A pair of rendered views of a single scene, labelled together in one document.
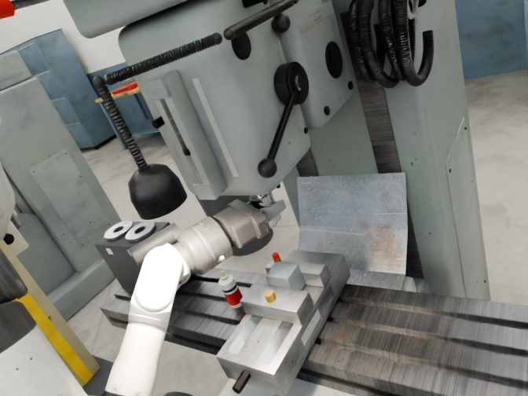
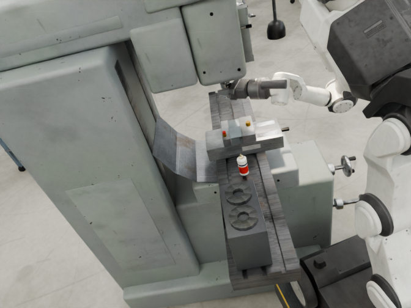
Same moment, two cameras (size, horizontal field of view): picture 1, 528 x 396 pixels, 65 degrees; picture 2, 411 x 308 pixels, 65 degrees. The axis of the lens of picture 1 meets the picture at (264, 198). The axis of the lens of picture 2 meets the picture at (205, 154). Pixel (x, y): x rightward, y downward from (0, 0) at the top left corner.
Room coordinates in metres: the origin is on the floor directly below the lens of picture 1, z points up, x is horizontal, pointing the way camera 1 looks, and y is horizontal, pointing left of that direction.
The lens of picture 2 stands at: (1.55, 0.93, 1.92)
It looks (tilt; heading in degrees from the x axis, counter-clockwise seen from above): 39 degrees down; 237
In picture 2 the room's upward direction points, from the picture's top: 16 degrees counter-clockwise
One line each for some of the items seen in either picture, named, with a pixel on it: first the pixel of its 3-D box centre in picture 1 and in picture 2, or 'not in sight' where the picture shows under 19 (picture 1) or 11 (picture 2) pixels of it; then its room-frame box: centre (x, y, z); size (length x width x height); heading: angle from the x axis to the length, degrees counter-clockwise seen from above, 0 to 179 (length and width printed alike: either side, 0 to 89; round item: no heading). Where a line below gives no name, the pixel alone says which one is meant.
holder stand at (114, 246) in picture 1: (144, 255); (244, 222); (1.13, 0.40, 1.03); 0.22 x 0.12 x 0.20; 51
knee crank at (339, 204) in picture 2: not in sight; (354, 200); (0.44, 0.46, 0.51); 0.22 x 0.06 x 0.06; 139
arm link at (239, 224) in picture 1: (228, 232); (247, 88); (0.71, 0.09, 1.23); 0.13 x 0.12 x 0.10; 24
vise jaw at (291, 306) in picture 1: (276, 302); (247, 129); (0.72, 0.06, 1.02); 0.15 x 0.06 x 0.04; 48
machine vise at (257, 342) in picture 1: (286, 306); (242, 135); (0.74, 0.04, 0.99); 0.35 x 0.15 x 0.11; 138
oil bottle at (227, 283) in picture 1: (229, 287); (242, 163); (0.88, 0.17, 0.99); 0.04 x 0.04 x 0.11
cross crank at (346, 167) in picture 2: not in sight; (339, 167); (0.37, 0.33, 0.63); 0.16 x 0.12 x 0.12; 139
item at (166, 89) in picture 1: (188, 138); (244, 35); (0.66, 0.08, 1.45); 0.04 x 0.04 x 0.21; 49
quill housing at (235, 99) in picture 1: (222, 96); (214, 35); (0.75, 0.00, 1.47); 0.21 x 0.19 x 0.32; 49
